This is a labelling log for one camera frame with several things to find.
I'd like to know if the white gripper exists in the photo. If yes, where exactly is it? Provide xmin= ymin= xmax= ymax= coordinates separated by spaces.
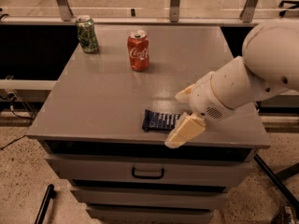
xmin=164 ymin=72 xmax=235 ymax=148

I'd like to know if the blue rxbar blueberry bar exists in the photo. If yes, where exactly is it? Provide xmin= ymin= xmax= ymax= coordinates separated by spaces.
xmin=142 ymin=109 xmax=180 ymax=132

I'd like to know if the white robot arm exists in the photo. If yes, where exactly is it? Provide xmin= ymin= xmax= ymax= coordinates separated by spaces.
xmin=164 ymin=20 xmax=299 ymax=148

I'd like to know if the red coke can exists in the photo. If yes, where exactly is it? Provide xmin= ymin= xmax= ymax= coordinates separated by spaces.
xmin=127 ymin=30 xmax=150 ymax=72

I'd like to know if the green soda can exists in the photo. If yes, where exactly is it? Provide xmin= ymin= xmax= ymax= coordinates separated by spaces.
xmin=76 ymin=15 xmax=99 ymax=53

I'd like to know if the grey drawer cabinet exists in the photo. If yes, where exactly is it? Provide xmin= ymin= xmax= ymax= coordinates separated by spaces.
xmin=28 ymin=25 xmax=270 ymax=224

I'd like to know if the black stand leg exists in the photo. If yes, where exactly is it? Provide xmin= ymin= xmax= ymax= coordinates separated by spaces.
xmin=254 ymin=154 xmax=299 ymax=217

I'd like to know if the black bar on floor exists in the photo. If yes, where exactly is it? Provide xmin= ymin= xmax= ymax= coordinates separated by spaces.
xmin=35 ymin=184 xmax=56 ymax=224

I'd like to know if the black drawer handle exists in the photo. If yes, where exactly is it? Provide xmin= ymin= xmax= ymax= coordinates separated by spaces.
xmin=131 ymin=167 xmax=164 ymax=180

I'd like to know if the middle metal railing bracket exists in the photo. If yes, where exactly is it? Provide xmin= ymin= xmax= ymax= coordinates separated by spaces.
xmin=169 ymin=0 xmax=180 ymax=22

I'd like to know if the metal railing bracket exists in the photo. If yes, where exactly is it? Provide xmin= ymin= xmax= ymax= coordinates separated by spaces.
xmin=239 ymin=0 xmax=259 ymax=23
xmin=169 ymin=0 xmax=180 ymax=22
xmin=56 ymin=0 xmax=73 ymax=21

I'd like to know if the right metal railing bracket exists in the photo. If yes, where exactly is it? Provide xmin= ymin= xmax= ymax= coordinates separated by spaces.
xmin=239 ymin=0 xmax=259 ymax=23

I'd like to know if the left metal railing bracket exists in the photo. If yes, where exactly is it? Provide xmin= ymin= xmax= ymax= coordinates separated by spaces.
xmin=56 ymin=0 xmax=73 ymax=21

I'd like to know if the black cable on floor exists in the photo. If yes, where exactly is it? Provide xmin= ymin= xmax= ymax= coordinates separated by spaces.
xmin=0 ymin=91 xmax=36 ymax=151

